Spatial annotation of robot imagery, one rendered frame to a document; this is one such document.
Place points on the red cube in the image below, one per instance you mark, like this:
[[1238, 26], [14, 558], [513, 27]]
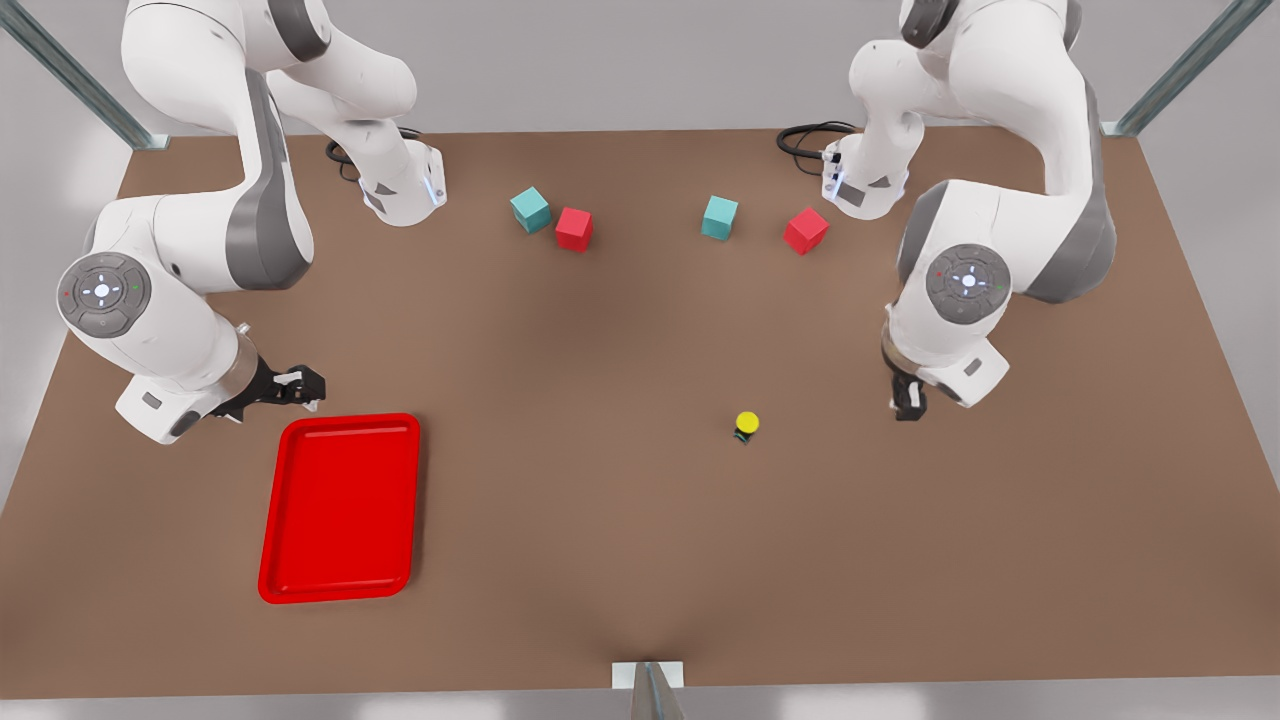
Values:
[[806, 231], [574, 229]]

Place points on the red plastic tray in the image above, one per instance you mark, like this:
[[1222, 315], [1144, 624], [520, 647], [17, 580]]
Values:
[[342, 508]]

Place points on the teal cube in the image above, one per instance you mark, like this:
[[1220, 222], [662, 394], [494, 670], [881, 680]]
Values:
[[531, 210], [720, 217]]

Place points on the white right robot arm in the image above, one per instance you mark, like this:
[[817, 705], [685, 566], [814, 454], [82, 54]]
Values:
[[190, 230]]

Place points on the yellow-capped small bottle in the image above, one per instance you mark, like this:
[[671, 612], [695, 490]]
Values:
[[746, 426]]

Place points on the silver frame post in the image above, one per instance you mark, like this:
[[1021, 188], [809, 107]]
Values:
[[1185, 70], [650, 690], [80, 75]]

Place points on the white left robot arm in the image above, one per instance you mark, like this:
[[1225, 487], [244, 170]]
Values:
[[1000, 250]]

